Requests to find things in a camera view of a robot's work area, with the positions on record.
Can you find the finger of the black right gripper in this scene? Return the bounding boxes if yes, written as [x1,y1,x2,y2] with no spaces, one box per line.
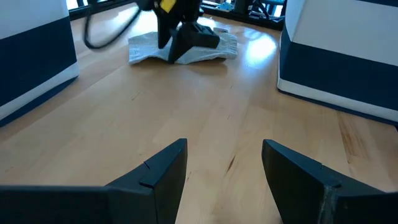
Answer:
[157,14,180,50]
[167,22,221,65]

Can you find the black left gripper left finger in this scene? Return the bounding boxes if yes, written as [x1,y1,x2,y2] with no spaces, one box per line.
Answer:
[0,138,188,224]

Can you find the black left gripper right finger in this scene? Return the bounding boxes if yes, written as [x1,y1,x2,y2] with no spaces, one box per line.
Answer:
[261,139,398,224]

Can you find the light grey knit garment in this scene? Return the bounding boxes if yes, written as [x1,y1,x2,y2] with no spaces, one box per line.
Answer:
[128,27,239,65]

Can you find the navy white striped fabric bin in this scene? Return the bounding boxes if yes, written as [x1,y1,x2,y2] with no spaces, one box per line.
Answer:
[276,0,398,127]
[0,0,80,128]

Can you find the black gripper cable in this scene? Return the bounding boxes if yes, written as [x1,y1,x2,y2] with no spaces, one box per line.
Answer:
[83,0,141,50]

